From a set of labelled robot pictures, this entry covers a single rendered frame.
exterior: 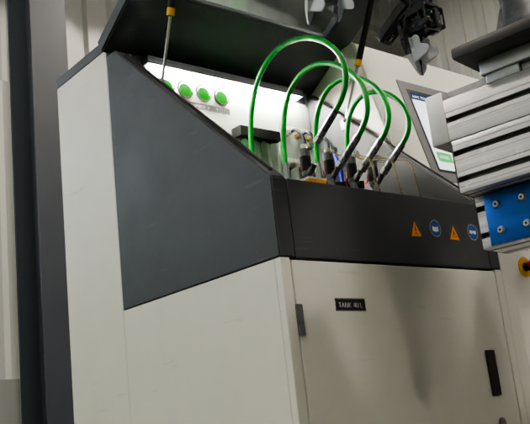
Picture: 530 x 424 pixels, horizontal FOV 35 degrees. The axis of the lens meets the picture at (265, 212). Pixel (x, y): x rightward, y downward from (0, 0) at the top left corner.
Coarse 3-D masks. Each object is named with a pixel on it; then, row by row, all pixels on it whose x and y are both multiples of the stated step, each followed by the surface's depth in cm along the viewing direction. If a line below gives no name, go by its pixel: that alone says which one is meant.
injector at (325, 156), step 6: (324, 156) 213; (330, 156) 213; (324, 162) 213; (330, 162) 212; (324, 168) 213; (330, 168) 212; (336, 168) 210; (330, 174) 212; (336, 174) 211; (330, 180) 212
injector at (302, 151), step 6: (300, 150) 208; (306, 150) 208; (300, 156) 208; (306, 156) 207; (300, 162) 208; (306, 162) 207; (312, 162) 206; (300, 168) 208; (306, 168) 206; (312, 168) 206; (306, 174) 206
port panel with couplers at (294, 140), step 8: (280, 120) 246; (288, 120) 248; (296, 120) 251; (304, 120) 253; (280, 128) 246; (288, 128) 248; (304, 128) 252; (288, 136) 247; (296, 136) 248; (280, 144) 244; (288, 144) 246; (296, 144) 248; (280, 152) 243; (288, 152) 245; (296, 152) 247; (312, 152) 252; (288, 160) 244; (296, 160) 246; (312, 160) 251; (296, 168) 245; (296, 176) 245; (312, 176) 249
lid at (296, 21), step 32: (128, 0) 208; (160, 0) 212; (192, 0) 218; (224, 0) 223; (256, 0) 228; (288, 0) 232; (128, 32) 215; (160, 32) 220; (192, 32) 224; (224, 32) 229; (256, 32) 233; (288, 32) 238; (320, 32) 246; (352, 32) 249; (192, 64) 232; (224, 64) 237; (256, 64) 242; (288, 64) 248
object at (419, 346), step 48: (336, 288) 167; (384, 288) 176; (432, 288) 185; (480, 288) 197; (336, 336) 163; (384, 336) 172; (432, 336) 181; (480, 336) 192; (336, 384) 160; (384, 384) 168; (432, 384) 177; (480, 384) 187
